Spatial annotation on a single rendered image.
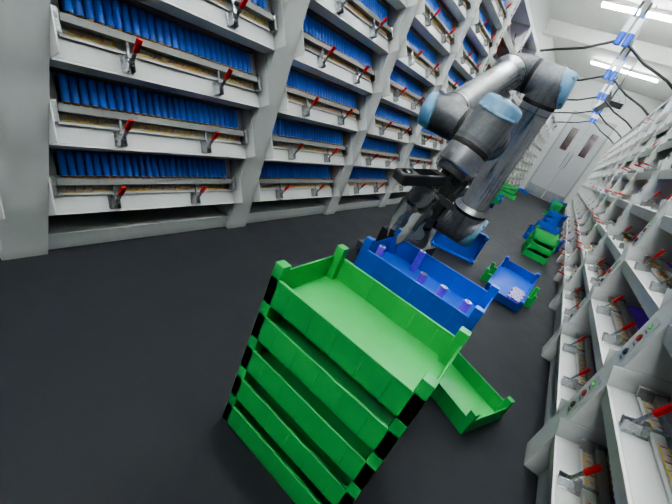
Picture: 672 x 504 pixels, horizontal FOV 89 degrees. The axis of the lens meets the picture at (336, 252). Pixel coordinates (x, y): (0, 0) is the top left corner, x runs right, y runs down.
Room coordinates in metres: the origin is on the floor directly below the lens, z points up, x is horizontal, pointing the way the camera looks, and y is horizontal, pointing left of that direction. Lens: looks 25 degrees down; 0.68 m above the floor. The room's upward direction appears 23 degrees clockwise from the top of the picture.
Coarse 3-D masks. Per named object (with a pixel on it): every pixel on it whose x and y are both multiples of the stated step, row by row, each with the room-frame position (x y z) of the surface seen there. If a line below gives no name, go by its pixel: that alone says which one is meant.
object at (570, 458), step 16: (560, 432) 0.69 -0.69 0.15; (576, 432) 0.68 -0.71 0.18; (592, 432) 0.67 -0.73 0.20; (560, 448) 0.65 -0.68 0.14; (576, 448) 0.66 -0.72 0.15; (592, 448) 0.65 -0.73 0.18; (560, 464) 0.60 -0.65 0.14; (576, 464) 0.61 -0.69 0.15; (592, 464) 0.61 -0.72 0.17; (608, 464) 0.61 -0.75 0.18; (560, 480) 0.54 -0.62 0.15; (576, 480) 0.54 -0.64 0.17; (592, 480) 0.57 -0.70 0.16; (608, 480) 0.57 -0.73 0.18; (560, 496) 0.51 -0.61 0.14; (576, 496) 0.52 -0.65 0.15; (592, 496) 0.53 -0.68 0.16; (608, 496) 0.52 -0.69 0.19
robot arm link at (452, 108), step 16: (496, 64) 1.40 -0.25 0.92; (512, 64) 1.35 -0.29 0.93; (528, 64) 1.39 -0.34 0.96; (480, 80) 1.15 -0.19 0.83; (496, 80) 1.21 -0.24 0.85; (512, 80) 1.32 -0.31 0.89; (432, 96) 0.98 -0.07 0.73; (448, 96) 1.00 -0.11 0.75; (464, 96) 1.03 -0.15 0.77; (480, 96) 1.10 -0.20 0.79; (432, 112) 0.96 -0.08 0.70; (448, 112) 0.95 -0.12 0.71; (464, 112) 0.94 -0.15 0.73; (432, 128) 0.97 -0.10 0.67; (448, 128) 0.94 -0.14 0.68
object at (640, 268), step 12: (636, 252) 1.31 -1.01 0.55; (648, 252) 1.30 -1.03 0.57; (660, 252) 1.16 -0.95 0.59; (624, 264) 1.30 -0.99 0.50; (636, 264) 1.17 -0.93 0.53; (648, 264) 1.16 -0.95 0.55; (660, 264) 1.19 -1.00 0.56; (636, 276) 1.08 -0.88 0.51; (648, 276) 1.09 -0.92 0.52; (660, 276) 1.11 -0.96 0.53; (636, 288) 1.03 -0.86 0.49; (648, 288) 0.95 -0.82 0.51; (660, 288) 0.92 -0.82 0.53; (648, 300) 0.88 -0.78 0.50; (660, 300) 0.85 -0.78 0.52; (648, 312) 0.84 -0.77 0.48
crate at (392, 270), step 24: (384, 240) 0.86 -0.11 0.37; (360, 264) 0.75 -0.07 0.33; (384, 264) 0.72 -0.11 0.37; (408, 264) 0.89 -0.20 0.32; (432, 264) 0.87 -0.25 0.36; (408, 288) 0.69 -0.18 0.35; (432, 288) 0.80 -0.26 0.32; (456, 288) 0.83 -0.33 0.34; (480, 288) 0.81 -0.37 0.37; (432, 312) 0.66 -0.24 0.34; (456, 312) 0.64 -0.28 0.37; (480, 312) 0.62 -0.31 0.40
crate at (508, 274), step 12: (504, 264) 1.97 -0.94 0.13; (516, 264) 1.95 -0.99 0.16; (492, 276) 1.81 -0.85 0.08; (504, 276) 1.91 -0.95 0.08; (516, 276) 1.93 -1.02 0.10; (528, 276) 1.92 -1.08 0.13; (504, 288) 1.81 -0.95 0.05; (528, 288) 1.86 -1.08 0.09; (504, 300) 1.69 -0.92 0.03; (516, 312) 1.67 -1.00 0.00
